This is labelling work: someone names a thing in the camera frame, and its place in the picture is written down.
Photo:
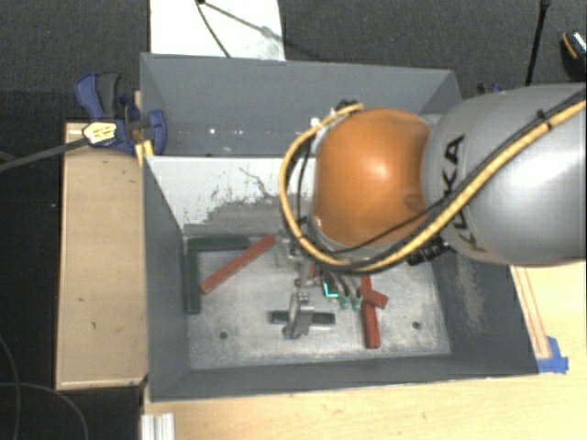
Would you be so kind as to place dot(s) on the black cylinder on white bracket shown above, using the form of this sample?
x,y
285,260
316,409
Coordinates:
x,y
424,252

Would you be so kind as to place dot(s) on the grey metal bin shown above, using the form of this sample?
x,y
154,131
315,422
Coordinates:
x,y
238,108

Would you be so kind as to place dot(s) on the pale wood flat board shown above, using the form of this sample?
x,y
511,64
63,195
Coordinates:
x,y
103,268

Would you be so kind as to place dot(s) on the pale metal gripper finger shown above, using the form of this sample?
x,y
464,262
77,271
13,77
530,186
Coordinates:
x,y
308,319
293,319

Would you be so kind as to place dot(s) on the dark green flat block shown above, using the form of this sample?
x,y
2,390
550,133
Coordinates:
x,y
218,242
323,318

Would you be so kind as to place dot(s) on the red-brown flat block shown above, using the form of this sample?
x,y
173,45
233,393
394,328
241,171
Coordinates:
x,y
370,330
236,264
378,298

